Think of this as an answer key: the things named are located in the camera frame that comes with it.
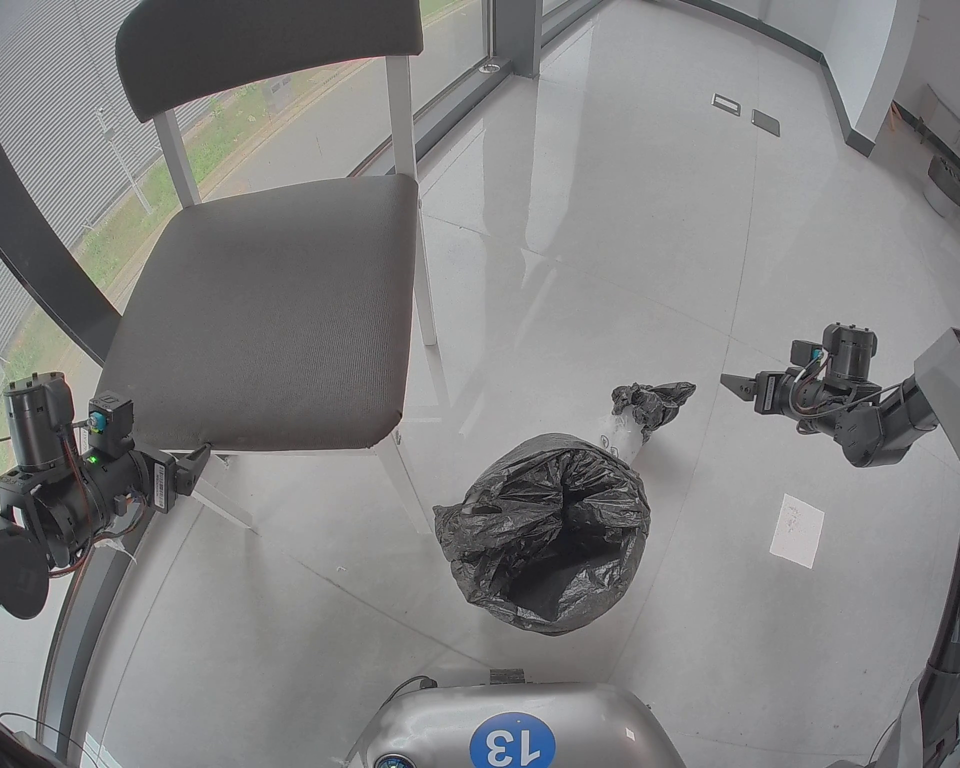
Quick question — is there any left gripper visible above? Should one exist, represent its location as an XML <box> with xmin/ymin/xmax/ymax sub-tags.
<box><xmin>33</xmin><ymin>442</ymin><xmax>215</xmax><ymax>568</ymax></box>

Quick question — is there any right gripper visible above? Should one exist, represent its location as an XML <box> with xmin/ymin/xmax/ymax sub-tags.
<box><xmin>720</xmin><ymin>369</ymin><xmax>831</xmax><ymax>417</ymax></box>

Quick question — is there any black plastic bag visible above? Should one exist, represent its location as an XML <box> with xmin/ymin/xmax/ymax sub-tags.
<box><xmin>433</xmin><ymin>431</ymin><xmax>652</xmax><ymax>637</ymax></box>

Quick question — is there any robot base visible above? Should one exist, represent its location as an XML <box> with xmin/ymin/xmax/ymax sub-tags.
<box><xmin>352</xmin><ymin>667</ymin><xmax>687</xmax><ymax>768</ymax></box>

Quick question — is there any crumpled black plastic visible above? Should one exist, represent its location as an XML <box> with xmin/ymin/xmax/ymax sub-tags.
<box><xmin>611</xmin><ymin>381</ymin><xmax>697</xmax><ymax>432</ymax></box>

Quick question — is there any clear printed wrapper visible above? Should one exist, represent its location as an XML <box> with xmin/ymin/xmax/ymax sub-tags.
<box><xmin>600</xmin><ymin>408</ymin><xmax>650</xmax><ymax>470</ymax></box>

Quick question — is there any grey and white chair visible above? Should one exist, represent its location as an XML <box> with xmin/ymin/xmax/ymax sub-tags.
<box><xmin>96</xmin><ymin>0</ymin><xmax>440</xmax><ymax>535</ymax></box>

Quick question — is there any small grey waste basket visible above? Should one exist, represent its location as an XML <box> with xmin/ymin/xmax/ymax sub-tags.
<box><xmin>926</xmin><ymin>153</ymin><xmax>960</xmax><ymax>219</ymax></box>

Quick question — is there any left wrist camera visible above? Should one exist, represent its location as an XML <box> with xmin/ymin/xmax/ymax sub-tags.
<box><xmin>86</xmin><ymin>390</ymin><xmax>136</xmax><ymax>460</ymax></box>

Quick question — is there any black cable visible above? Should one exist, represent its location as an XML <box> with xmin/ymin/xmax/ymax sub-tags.
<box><xmin>372</xmin><ymin>675</ymin><xmax>438</xmax><ymax>721</ymax></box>

